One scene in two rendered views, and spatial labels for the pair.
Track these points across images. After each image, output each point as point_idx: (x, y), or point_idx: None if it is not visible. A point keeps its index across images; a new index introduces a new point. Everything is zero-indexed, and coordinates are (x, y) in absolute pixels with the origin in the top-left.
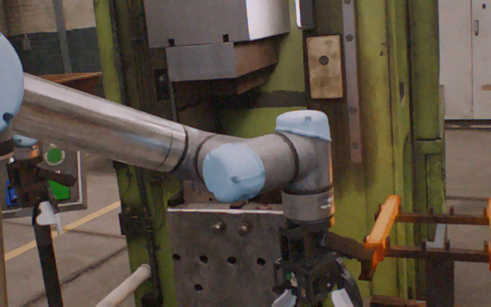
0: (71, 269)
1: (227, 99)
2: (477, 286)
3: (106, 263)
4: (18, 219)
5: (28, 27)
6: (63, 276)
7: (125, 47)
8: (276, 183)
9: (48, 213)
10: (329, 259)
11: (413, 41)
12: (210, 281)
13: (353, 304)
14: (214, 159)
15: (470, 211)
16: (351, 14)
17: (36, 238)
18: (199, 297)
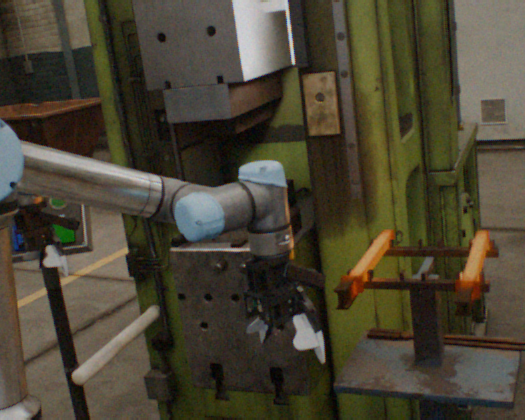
0: (85, 317)
1: (233, 135)
2: (518, 324)
3: (122, 309)
4: (27, 265)
5: (29, 47)
6: (77, 324)
7: (125, 88)
8: (236, 225)
9: (54, 256)
10: (290, 288)
11: (421, 69)
12: (215, 319)
13: (311, 326)
14: (182, 206)
15: (521, 244)
16: (345, 50)
17: (44, 281)
18: (205, 335)
